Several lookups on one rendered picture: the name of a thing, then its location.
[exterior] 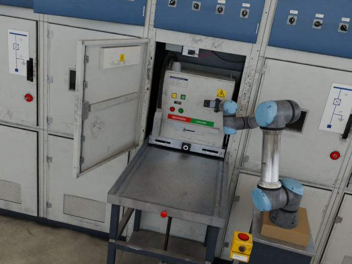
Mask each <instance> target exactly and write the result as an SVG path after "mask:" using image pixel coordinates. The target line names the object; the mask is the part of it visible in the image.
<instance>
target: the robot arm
mask: <svg viewBox="0 0 352 264"><path fill-rule="evenodd" d="M203 106H204V107H209V108H213V110H214V112H215V113H217V112H223V131H224V134H227V135H233V134H236V131H237V130H242V129H254V128H257V127H260V130H261V131H262V132H263V133H262V155H261V176H260V180H259V181H258V182H257V188H254V189H253V190H252V193H251V197H252V201H253V203H254V205H255V206H256V208H257V209H259V210H260V211H270V212H269V219H270V220H271V222H272V223H274V224H275V225H277V226H279V227H281V228H286V229H292V228H295V227H297V225H298V222H299V216H298V209H299V206H300V203H301V199H302V195H303V191H304V187H303V185H302V184H301V183H300V182H298V181H296V180H294V179H290V178H283V179H282V180H281V182H279V165H280V148H281V133H282V132H283V131H284V130H285V125H286V124H291V123H293V122H295V121H297V120H298V119H299V117H300V115H301V108H300V106H299V104H298V103H297V102H295V101H293V100H277V101H272V100H270V101H265V102H262V103H260V104H259V105H258V107H257V109H256V112H255V114H254V115H250V116H245V117H236V112H237V110H238V105H237V103H236V102H234V101H231V100H227V99H226V100H224V101H222V100H219V99H218V98H216V99H215V100H214V101H213V100H204V105H203Z"/></svg>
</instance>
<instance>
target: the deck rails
mask: <svg viewBox="0 0 352 264"><path fill-rule="evenodd" d="M150 148H151V147H147V139H146V140H145V141H144V143H143V144H142V145H141V147H140V148H139V149H138V151H137V152H136V154H135V155H134V156H133V158H132V159H131V161H130V162H129V164H128V165H127V166H126V168H125V169H124V170H123V172H122V173H121V175H120V176H119V177H118V179H117V180H116V182H115V183H114V193H113V195H117V196H120V195H121V194H122V192H123V190H124V189H125V187H126V186H127V184H128V182H129V181H130V180H131V178H132V176H133V175H134V173H135V172H136V170H137V169H138V167H139V165H140V164H141V162H142V161H143V159H144V157H145V156H146V154H147V153H148V151H149V150H150ZM225 165H226V155H225V160H224V162H223V161H219V167H218V177H217V186H216V195H215V204H214V213H213V216H214V217H219V218H221V214H222V207H223V194H224V180H225ZM115 184H116V185H115Z"/></svg>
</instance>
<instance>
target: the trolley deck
mask: <svg viewBox="0 0 352 264"><path fill-rule="evenodd" d="M218 167H219V161H215V160H210V159H205V158H200V157H194V156H189V155H184V154H180V153H175V152H170V151H165V150H160V149H154V148H150V150H149V151H148V153H147V154H146V156H145V157H144V159H143V161H142V162H141V164H140V165H139V167H138V169H137V170H136V172H135V173H134V175H133V176H132V178H131V180H130V181H129V182H128V184H127V186H126V187H125V189H124V190H123V192H122V194H121V195H120V196H117V195H113V193H114V185H113V186H112V187H111V189H110V190H109V192H108V193H107V203H110V204H115V205H119V206H124V207H128V208H133V209H137V210H141V211H146V212H151V213H155V214H161V212H162V211H164V210H166V212H167V216H170V217H174V218H179V219H183V220H187V221H192V222H196V223H201V224H205V225H210V226H215V227H220V228H225V223H226V217H227V196H228V174H229V163H226V165H225V180H224V194H223V207H222V214H221V218H219V217H214V216H213V213H214V204H215V195H216V186H217V177H218Z"/></svg>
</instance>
